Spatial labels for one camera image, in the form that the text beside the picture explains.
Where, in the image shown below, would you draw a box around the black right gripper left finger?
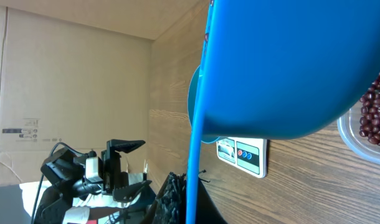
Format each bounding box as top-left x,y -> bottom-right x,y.
153,172 -> 186,224

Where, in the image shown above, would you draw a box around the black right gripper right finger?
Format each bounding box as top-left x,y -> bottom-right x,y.
195,178 -> 227,224

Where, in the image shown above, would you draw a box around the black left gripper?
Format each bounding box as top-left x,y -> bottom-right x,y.
102,139 -> 152,202

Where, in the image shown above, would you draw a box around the blue plastic measuring scoop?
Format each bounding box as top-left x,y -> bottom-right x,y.
186,0 -> 380,223

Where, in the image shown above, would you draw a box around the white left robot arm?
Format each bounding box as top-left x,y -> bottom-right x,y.
31,139 -> 151,223

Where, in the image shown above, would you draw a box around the white digital kitchen scale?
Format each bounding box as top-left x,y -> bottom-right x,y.
216,137 -> 268,179

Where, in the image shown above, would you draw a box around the teal metal bowl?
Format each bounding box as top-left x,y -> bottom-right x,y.
187,65 -> 223,144

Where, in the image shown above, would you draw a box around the clear plastic container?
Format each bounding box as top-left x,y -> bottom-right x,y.
337,101 -> 380,165

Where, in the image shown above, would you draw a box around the red beans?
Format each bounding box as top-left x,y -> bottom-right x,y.
359,72 -> 380,146

